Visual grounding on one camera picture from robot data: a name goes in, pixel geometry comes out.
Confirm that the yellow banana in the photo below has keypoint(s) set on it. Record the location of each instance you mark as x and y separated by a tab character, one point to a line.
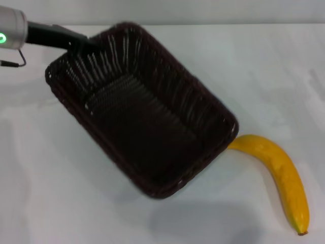
287	172

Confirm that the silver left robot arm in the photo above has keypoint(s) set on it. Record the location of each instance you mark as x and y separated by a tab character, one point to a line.
12	28

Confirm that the dark brown woven basket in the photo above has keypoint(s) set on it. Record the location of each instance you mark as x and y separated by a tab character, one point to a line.
147	122

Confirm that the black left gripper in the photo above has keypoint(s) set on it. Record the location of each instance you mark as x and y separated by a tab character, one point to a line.
45	35

